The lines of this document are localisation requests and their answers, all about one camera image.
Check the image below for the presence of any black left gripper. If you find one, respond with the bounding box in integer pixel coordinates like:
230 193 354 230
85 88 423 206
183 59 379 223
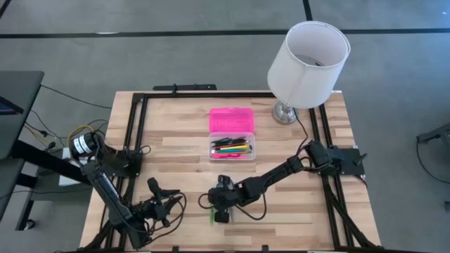
131 176 184 229

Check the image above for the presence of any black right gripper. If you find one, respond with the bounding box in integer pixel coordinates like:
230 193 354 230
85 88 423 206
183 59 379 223
207 174 247 225

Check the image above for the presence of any black marker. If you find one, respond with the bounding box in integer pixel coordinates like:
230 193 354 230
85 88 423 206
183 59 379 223
210 136 248 145

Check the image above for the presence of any clear supply box pink lid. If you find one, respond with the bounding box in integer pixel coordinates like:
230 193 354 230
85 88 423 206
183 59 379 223
208 107 257 162

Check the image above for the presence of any white control box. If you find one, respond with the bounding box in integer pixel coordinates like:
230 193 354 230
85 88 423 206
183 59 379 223
58 147 92 187

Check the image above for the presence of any black mounting bar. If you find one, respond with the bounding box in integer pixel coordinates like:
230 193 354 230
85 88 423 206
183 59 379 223
153 83 218 93

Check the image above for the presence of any white shade silver table lamp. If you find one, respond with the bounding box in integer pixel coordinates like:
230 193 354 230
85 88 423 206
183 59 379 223
266 20 352 126

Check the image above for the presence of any grey desk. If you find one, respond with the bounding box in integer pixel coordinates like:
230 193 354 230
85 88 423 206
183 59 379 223
0 70 46 221

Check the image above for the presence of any dark blue device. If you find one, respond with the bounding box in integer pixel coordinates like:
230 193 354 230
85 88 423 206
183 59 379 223
0 96 25 116

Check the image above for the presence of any grey furniture leg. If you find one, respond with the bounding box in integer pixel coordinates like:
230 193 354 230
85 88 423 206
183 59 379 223
416 122 450 145

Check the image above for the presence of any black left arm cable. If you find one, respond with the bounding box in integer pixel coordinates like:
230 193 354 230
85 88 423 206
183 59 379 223
140 191 188 245

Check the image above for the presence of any black aluminium table frame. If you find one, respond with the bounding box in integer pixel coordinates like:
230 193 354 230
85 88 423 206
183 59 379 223
56 91 387 253

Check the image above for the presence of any yellow cable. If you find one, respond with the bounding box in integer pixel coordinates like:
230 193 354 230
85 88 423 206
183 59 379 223
66 124 96 141

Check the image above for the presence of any black desk leg frame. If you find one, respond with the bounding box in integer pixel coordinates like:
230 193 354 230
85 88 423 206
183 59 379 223
10 140 96 231

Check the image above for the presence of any black floor cable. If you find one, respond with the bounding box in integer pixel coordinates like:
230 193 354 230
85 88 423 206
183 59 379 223
40 84 113 110
416 135 450 184

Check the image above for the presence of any black cable bundle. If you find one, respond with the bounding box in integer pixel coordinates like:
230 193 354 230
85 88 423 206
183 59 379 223
23 108 110 150

